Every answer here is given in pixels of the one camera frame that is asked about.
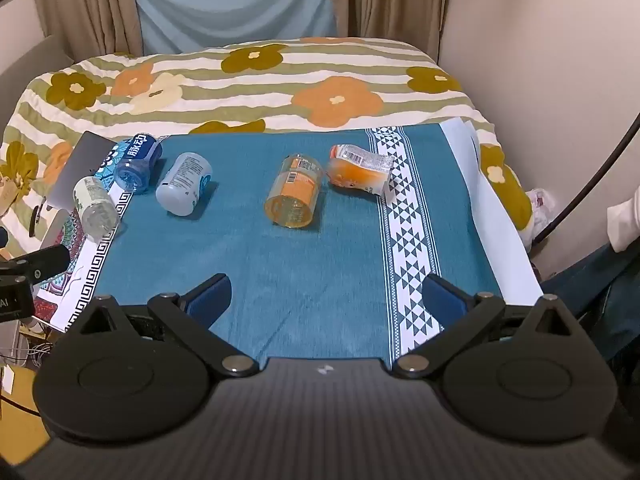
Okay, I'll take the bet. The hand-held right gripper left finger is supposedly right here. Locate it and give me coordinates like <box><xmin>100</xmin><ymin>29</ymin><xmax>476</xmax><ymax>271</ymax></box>
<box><xmin>75</xmin><ymin>274</ymin><xmax>260</xmax><ymax>377</ymax></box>

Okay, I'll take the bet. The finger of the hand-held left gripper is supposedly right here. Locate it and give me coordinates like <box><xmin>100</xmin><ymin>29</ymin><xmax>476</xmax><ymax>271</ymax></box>
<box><xmin>11</xmin><ymin>245</ymin><xmax>71</xmax><ymax>281</ymax></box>

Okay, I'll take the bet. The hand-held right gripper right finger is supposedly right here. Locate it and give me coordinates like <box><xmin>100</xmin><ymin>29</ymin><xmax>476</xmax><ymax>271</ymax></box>
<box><xmin>391</xmin><ymin>274</ymin><xmax>576</xmax><ymax>380</ymax></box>

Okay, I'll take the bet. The orange label clear bottle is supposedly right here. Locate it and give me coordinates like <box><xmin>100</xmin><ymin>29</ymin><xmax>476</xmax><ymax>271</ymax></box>
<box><xmin>263</xmin><ymin>154</ymin><xmax>324</xmax><ymax>229</ymax></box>

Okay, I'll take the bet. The colourful patterned mat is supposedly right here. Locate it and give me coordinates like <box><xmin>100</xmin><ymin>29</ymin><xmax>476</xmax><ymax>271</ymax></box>
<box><xmin>36</xmin><ymin>139</ymin><xmax>135</xmax><ymax>334</ymax></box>

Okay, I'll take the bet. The teal patterned cloth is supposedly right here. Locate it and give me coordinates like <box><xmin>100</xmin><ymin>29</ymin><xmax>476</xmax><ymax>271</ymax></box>
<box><xmin>92</xmin><ymin>122</ymin><xmax>502</xmax><ymax>367</ymax></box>

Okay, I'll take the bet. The white sheet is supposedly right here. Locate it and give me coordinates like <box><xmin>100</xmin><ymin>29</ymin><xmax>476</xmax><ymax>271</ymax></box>
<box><xmin>439</xmin><ymin>117</ymin><xmax>544</xmax><ymax>307</ymax></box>

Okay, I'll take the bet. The grey laptop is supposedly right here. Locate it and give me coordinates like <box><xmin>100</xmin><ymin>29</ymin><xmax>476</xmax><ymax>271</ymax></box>
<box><xmin>47</xmin><ymin>130</ymin><xmax>119</xmax><ymax>211</ymax></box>

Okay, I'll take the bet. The yellow box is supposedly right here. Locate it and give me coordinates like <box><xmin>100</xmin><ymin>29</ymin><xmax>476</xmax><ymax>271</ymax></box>
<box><xmin>0</xmin><ymin>364</ymin><xmax>52</xmax><ymax>467</ymax></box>

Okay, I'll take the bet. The white plastic bottle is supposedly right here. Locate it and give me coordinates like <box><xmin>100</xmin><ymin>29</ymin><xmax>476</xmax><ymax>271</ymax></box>
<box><xmin>155</xmin><ymin>152</ymin><xmax>214</xmax><ymax>217</ymax></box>

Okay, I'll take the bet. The white plastic bag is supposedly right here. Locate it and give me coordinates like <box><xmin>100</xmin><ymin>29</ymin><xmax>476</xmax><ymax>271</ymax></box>
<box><xmin>520</xmin><ymin>187</ymin><xmax>557</xmax><ymax>247</ymax></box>

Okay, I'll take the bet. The blue label drink bottle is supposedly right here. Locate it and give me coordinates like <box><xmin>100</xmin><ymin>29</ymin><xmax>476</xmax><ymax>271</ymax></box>
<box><xmin>114</xmin><ymin>133</ymin><xmax>164</xmax><ymax>194</ymax></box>

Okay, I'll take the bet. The person's leg in jeans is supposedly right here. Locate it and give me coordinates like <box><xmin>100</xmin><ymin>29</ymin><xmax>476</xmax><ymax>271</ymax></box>
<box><xmin>539</xmin><ymin>241</ymin><xmax>640</xmax><ymax>362</ymax></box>

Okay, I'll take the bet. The crushed orange juice bottle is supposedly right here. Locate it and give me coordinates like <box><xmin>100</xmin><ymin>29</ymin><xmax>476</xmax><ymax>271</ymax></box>
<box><xmin>327</xmin><ymin>143</ymin><xmax>396</xmax><ymax>196</ymax></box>

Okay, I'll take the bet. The grey headboard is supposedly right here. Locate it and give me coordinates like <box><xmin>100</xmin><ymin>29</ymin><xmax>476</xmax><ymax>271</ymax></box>
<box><xmin>0</xmin><ymin>35</ymin><xmax>77</xmax><ymax>131</ymax></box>

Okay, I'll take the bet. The person's white garment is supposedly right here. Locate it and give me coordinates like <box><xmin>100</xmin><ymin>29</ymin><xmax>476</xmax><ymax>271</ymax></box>
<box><xmin>606</xmin><ymin>198</ymin><xmax>640</xmax><ymax>254</ymax></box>

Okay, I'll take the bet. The floral striped blanket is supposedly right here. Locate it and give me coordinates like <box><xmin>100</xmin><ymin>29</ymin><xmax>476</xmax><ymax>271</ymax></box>
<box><xmin>0</xmin><ymin>36</ymin><xmax>534</xmax><ymax>257</ymax></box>

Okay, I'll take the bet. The light blue curtain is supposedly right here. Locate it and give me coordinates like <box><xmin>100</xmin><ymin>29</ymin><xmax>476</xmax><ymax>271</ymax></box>
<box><xmin>129</xmin><ymin>0</ymin><xmax>337</xmax><ymax>56</ymax></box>

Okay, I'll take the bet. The black cable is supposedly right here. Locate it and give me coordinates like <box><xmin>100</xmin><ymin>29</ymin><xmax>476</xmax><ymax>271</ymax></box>
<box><xmin>530</xmin><ymin>110</ymin><xmax>640</xmax><ymax>252</ymax></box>

